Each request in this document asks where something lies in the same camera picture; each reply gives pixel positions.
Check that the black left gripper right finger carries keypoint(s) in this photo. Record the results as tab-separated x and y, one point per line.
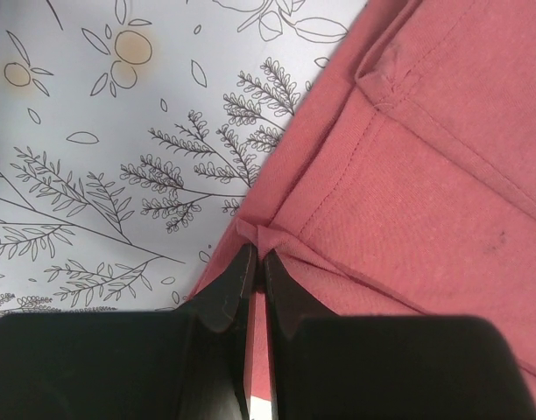
327	366

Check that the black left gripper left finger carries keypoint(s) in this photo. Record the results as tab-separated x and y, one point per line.
193	362

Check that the pink t shirt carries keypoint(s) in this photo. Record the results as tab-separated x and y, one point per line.
406	183

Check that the floral patterned table mat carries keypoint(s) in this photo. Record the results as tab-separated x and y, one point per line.
130	133

